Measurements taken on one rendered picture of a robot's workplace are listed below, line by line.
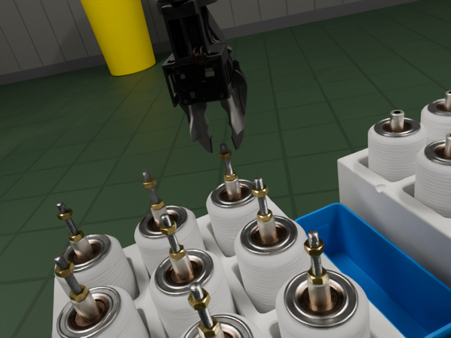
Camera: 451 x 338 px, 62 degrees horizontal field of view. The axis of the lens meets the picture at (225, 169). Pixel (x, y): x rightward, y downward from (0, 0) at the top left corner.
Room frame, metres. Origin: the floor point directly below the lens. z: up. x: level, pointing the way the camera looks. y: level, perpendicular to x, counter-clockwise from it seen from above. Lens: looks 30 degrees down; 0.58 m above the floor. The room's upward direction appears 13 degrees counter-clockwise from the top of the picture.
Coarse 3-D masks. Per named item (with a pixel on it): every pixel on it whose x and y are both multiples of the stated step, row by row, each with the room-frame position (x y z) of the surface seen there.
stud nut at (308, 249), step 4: (320, 240) 0.27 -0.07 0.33; (304, 244) 0.27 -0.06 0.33; (308, 244) 0.27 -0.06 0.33; (320, 244) 0.26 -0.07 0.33; (324, 244) 0.26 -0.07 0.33; (304, 248) 0.27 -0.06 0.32; (308, 248) 0.26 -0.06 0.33; (312, 248) 0.26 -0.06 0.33; (316, 248) 0.26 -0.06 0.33; (320, 248) 0.26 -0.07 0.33; (324, 248) 0.26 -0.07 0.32; (308, 252) 0.26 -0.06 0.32; (312, 252) 0.26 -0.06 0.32; (316, 252) 0.26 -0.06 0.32; (320, 252) 0.26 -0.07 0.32
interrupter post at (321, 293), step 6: (324, 282) 0.26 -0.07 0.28; (312, 288) 0.26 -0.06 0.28; (318, 288) 0.25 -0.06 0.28; (324, 288) 0.25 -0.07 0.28; (312, 294) 0.26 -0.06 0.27; (318, 294) 0.25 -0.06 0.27; (324, 294) 0.25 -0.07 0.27; (330, 294) 0.26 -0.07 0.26; (312, 300) 0.26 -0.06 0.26; (318, 300) 0.25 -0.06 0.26; (324, 300) 0.25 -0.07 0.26; (330, 300) 0.26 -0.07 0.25
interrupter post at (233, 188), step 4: (236, 176) 0.49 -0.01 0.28; (224, 180) 0.49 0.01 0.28; (228, 180) 0.49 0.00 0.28; (232, 180) 0.48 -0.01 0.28; (236, 180) 0.49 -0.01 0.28; (228, 184) 0.48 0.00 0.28; (232, 184) 0.48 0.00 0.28; (236, 184) 0.48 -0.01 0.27; (228, 188) 0.49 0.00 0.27; (232, 188) 0.48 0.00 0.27; (236, 188) 0.48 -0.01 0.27; (240, 188) 0.49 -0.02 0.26; (228, 192) 0.49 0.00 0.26; (232, 192) 0.48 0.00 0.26; (236, 192) 0.48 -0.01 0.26; (240, 192) 0.49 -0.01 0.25; (232, 196) 0.48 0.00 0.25; (236, 196) 0.48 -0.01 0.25
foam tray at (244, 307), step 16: (272, 208) 0.53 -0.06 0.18; (208, 224) 0.53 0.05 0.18; (208, 240) 0.48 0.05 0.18; (128, 256) 0.49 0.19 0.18; (224, 256) 0.44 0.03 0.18; (144, 272) 0.44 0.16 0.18; (144, 288) 0.41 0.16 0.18; (240, 288) 0.37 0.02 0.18; (64, 304) 0.42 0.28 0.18; (144, 304) 0.38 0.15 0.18; (240, 304) 0.34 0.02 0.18; (144, 320) 0.38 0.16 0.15; (160, 320) 0.35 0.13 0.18; (256, 320) 0.31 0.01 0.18; (272, 320) 0.31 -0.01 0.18; (384, 320) 0.27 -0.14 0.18; (160, 336) 0.32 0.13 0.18; (272, 336) 0.30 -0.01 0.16; (384, 336) 0.25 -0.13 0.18; (400, 336) 0.25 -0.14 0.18
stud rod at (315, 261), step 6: (312, 234) 0.26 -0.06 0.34; (312, 240) 0.26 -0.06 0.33; (318, 240) 0.26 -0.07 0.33; (312, 246) 0.26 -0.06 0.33; (312, 258) 0.26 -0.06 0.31; (318, 258) 0.26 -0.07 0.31; (312, 264) 0.26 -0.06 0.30; (318, 264) 0.26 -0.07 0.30; (312, 270) 0.26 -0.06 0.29; (318, 270) 0.26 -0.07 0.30
